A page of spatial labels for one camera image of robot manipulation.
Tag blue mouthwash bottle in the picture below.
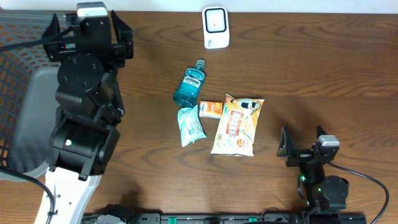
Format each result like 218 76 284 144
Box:
173 59 206 108

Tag white barcode scanner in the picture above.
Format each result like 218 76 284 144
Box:
202 6 230 49

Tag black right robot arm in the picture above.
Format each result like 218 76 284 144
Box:
277 125 349 213

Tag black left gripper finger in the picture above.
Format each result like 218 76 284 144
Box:
111 11 134 59
42 14 60 55

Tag grey plastic shopping basket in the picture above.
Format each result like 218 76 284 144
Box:
1 10 60 177

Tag orange tissue pack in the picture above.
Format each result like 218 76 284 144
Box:
199 101 223 119

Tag mint green wipes pack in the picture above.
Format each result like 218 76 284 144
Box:
177 105 206 147

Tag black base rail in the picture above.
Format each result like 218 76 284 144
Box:
80 204 367 224

